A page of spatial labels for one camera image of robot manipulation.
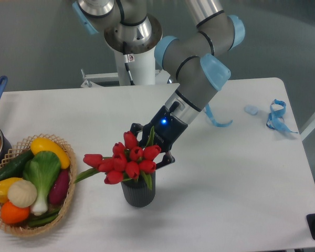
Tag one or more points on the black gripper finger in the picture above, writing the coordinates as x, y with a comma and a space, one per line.
135, 129
167, 159

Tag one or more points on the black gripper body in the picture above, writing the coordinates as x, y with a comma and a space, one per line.
167, 128

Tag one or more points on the red tulip bouquet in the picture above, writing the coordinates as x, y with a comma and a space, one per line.
129, 162

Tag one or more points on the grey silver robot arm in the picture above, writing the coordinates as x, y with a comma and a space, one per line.
136, 39

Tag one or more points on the dark grey ribbed vase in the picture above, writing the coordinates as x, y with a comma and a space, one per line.
137, 193

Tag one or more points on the curved blue tape strip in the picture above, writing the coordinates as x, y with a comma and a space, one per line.
209, 114

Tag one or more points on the purple sweet potato toy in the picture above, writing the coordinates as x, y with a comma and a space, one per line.
59, 190

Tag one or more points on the green bok choy toy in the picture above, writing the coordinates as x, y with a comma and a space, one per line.
42, 170

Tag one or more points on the tangled blue tape strip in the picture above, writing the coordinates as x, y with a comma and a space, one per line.
275, 120

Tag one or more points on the woven wicker basket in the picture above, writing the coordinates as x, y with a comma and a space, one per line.
22, 230

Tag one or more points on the dark green cucumber toy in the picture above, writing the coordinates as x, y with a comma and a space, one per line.
15, 166

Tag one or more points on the cream steamed bun toy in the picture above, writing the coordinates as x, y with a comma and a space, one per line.
22, 193

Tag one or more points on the green bean pod toy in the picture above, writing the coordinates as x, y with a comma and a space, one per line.
44, 219

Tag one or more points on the yellow bell pepper toy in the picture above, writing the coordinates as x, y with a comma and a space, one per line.
4, 187

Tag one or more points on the orange fruit toy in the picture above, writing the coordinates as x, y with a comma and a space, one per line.
11, 214

